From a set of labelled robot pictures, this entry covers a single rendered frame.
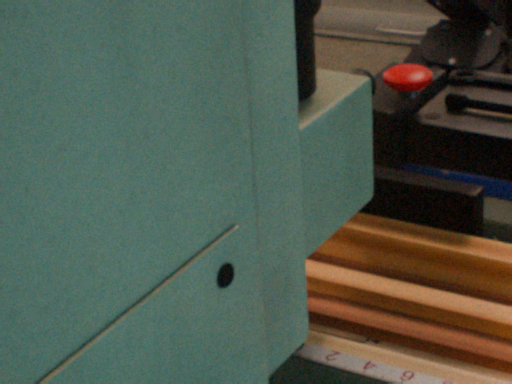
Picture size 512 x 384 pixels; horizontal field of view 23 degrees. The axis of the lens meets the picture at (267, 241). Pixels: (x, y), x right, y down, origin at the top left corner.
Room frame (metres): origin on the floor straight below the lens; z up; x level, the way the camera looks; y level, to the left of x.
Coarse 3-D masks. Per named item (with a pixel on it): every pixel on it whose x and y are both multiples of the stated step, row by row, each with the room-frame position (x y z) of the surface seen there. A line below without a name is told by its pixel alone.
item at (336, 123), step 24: (336, 72) 0.61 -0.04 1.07; (312, 96) 0.58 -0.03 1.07; (336, 96) 0.58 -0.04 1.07; (360, 96) 0.59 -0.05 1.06; (312, 120) 0.55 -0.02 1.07; (336, 120) 0.57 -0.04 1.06; (360, 120) 0.59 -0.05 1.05; (312, 144) 0.55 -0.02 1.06; (336, 144) 0.57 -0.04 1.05; (360, 144) 0.59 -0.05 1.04; (312, 168) 0.55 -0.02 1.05; (336, 168) 0.57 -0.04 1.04; (360, 168) 0.59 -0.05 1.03; (312, 192) 0.55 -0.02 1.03; (336, 192) 0.57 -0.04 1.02; (360, 192) 0.59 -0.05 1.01; (312, 216) 0.55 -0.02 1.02; (336, 216) 0.57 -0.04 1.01; (312, 240) 0.55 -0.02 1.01
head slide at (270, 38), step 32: (256, 0) 0.45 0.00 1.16; (288, 0) 0.47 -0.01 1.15; (256, 32) 0.45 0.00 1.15; (288, 32) 0.47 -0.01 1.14; (256, 64) 0.45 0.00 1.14; (288, 64) 0.47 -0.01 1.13; (256, 96) 0.45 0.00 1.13; (288, 96) 0.47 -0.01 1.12; (256, 128) 0.44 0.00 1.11; (288, 128) 0.46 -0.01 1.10; (256, 160) 0.44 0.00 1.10; (288, 160) 0.46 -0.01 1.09; (256, 192) 0.44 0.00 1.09; (288, 192) 0.46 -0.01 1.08; (288, 224) 0.46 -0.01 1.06; (288, 256) 0.46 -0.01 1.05; (288, 288) 0.46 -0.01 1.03; (288, 320) 0.46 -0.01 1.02; (288, 352) 0.46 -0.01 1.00
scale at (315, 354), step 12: (300, 348) 0.53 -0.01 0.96; (312, 348) 0.53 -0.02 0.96; (324, 348) 0.53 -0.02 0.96; (312, 360) 0.52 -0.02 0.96; (324, 360) 0.52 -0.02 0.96; (336, 360) 0.52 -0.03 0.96; (348, 360) 0.52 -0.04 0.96; (360, 360) 0.52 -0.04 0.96; (348, 372) 0.51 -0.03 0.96; (360, 372) 0.51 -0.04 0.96; (372, 372) 0.51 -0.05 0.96; (384, 372) 0.51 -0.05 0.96; (396, 372) 0.51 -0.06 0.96; (408, 372) 0.51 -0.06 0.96
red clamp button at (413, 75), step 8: (392, 72) 0.73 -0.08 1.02; (400, 72) 0.72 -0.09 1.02; (408, 72) 0.72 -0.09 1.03; (416, 72) 0.72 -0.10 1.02; (424, 72) 0.72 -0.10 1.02; (384, 80) 0.72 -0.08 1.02; (392, 80) 0.72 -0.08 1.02; (400, 80) 0.72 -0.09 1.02; (408, 80) 0.72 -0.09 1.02; (416, 80) 0.72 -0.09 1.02; (424, 80) 0.72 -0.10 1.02; (432, 80) 0.72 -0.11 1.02; (392, 88) 0.72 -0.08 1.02; (400, 88) 0.71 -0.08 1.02; (408, 88) 0.71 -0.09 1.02; (416, 88) 0.71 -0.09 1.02
